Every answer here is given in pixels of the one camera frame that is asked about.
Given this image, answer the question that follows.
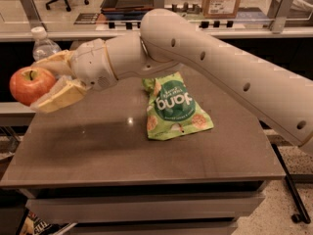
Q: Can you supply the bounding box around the red apple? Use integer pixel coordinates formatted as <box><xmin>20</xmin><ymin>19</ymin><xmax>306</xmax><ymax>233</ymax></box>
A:
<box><xmin>10</xmin><ymin>67</ymin><xmax>57</xmax><ymax>106</ymax></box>

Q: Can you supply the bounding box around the grey table drawer unit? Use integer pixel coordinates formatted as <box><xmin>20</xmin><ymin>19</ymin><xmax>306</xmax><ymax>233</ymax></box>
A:
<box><xmin>21</xmin><ymin>180</ymin><xmax>265</xmax><ymax>235</ymax></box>

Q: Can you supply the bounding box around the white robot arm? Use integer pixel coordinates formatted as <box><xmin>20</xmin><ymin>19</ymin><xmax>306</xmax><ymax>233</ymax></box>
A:
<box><xmin>31</xmin><ymin>9</ymin><xmax>313</xmax><ymax>155</ymax></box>

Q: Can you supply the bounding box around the black floor stand bar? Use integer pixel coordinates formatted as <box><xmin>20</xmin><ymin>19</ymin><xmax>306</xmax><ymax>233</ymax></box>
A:
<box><xmin>272</xmin><ymin>144</ymin><xmax>311</xmax><ymax>224</ymax></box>

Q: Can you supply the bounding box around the green snack bag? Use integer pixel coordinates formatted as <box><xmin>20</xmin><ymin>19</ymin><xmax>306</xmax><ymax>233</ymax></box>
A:
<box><xmin>143</xmin><ymin>72</ymin><xmax>214</xmax><ymax>141</ymax></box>

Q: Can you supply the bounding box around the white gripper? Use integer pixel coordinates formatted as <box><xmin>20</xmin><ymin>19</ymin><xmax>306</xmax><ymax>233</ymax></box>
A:
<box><xmin>30</xmin><ymin>39</ymin><xmax>117</xmax><ymax>113</ymax></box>

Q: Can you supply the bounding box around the magazine on floor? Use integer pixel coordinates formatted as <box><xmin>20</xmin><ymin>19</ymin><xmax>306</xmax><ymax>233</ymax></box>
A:
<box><xmin>17</xmin><ymin>211</ymin><xmax>62</xmax><ymax>235</ymax></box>

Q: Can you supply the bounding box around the left metal railing post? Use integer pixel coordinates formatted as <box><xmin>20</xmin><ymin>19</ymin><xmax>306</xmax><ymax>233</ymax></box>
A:
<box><xmin>20</xmin><ymin>0</ymin><xmax>46</xmax><ymax>28</ymax></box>

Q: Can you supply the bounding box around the cardboard box with label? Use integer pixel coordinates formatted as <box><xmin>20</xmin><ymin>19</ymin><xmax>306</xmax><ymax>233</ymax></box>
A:
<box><xmin>201</xmin><ymin>0</ymin><xmax>241</xmax><ymax>19</ymax></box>

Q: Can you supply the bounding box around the clear plastic water bottle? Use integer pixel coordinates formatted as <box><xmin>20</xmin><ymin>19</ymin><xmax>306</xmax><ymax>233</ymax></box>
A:
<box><xmin>31</xmin><ymin>26</ymin><xmax>62</xmax><ymax>61</ymax></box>

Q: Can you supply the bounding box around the right metal railing post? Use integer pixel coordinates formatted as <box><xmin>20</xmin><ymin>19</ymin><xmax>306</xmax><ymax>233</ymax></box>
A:
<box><xmin>269</xmin><ymin>0</ymin><xmax>293</xmax><ymax>34</ymax></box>

